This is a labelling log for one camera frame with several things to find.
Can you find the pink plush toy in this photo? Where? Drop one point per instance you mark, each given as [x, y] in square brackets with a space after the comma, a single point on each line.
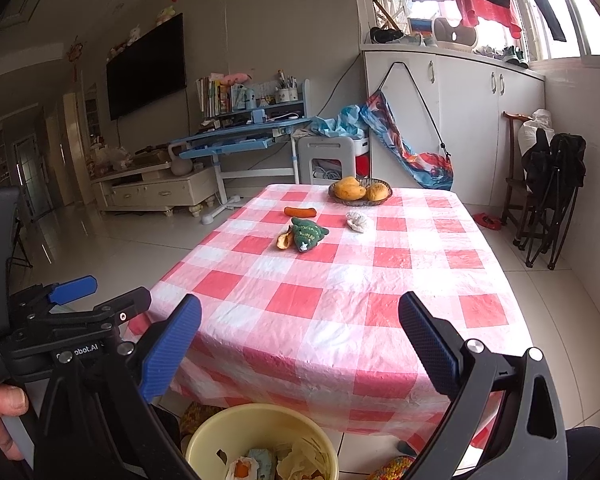
[235, 79]

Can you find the large white plastic sheet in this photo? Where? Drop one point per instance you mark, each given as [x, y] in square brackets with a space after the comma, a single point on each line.
[302, 460]

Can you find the black folding chair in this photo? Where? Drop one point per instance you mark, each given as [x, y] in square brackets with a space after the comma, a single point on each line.
[555, 175]

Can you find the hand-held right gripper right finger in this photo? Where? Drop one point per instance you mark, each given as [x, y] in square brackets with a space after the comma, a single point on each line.
[427, 340]

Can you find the red slipper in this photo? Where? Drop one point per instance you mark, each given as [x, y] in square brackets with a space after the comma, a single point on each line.
[487, 220]

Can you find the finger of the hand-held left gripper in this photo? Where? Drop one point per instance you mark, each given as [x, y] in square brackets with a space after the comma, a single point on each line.
[125, 306]
[75, 289]

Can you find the blue white milk carton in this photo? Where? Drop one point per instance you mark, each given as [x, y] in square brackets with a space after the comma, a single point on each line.
[261, 465]

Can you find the row of books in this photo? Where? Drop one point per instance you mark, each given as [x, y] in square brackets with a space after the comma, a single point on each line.
[212, 97]

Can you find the black shoes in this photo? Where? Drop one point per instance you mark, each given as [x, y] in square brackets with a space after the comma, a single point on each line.
[386, 36]

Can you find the clear plastic bag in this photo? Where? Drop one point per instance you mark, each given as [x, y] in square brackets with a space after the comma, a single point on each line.
[114, 157]

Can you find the wooden chair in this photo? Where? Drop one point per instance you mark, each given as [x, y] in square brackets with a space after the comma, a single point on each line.
[511, 180]

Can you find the black wall television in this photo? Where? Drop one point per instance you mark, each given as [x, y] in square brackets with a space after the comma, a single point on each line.
[147, 67]

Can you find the colourful crocheted cushion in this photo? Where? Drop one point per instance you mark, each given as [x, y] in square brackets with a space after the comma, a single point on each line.
[392, 469]
[196, 417]

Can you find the small picture frame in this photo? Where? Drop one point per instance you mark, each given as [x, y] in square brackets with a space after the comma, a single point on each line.
[421, 26]

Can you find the person's left hand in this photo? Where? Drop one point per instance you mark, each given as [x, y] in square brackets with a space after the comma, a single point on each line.
[0, 402]

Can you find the blue study desk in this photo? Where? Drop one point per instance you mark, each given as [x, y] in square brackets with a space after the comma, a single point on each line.
[230, 140]

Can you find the lattice glass door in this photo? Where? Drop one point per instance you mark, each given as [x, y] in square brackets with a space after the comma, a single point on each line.
[30, 175]

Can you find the pink kettlebell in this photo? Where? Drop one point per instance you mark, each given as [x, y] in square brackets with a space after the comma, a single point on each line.
[181, 166]

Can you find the white pen holder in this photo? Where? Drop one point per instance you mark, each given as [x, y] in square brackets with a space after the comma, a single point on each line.
[286, 95]

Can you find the white plastic bag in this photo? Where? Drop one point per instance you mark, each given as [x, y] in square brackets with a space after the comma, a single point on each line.
[240, 470]

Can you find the orange peel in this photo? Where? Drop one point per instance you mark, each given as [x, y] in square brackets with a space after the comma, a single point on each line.
[283, 241]

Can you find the blue plastic bag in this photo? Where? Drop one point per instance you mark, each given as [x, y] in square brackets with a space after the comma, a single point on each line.
[340, 122]

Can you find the red sausage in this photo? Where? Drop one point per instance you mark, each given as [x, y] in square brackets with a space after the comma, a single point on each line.
[300, 211]

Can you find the red wall ornament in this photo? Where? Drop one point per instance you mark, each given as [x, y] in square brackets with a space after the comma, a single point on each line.
[75, 55]

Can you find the white storage cabinet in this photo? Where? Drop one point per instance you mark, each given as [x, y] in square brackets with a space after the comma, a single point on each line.
[470, 125]

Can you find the small crumpled white tissue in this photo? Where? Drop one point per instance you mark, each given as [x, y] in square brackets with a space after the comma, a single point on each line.
[357, 221]

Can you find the cream television cabinet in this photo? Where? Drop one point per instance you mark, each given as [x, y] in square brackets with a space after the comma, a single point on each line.
[155, 192]

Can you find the white stool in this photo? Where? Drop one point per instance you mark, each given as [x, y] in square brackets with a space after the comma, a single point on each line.
[325, 150]

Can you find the green plush toy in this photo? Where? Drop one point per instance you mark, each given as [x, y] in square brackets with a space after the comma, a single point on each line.
[307, 234]

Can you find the yellow plastic bin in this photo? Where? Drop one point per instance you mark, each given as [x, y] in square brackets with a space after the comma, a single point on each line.
[210, 435]

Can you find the yellow mango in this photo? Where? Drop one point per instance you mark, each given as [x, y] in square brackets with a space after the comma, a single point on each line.
[350, 188]
[378, 192]

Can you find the grey sneakers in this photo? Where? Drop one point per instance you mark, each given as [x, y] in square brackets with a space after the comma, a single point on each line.
[505, 56]

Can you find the white sack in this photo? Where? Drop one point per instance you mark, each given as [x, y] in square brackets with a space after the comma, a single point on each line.
[535, 125]

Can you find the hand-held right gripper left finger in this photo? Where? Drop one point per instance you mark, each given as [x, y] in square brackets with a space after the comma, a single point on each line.
[170, 345]

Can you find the red white checked tablecloth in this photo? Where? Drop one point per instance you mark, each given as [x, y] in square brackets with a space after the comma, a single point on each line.
[330, 320]

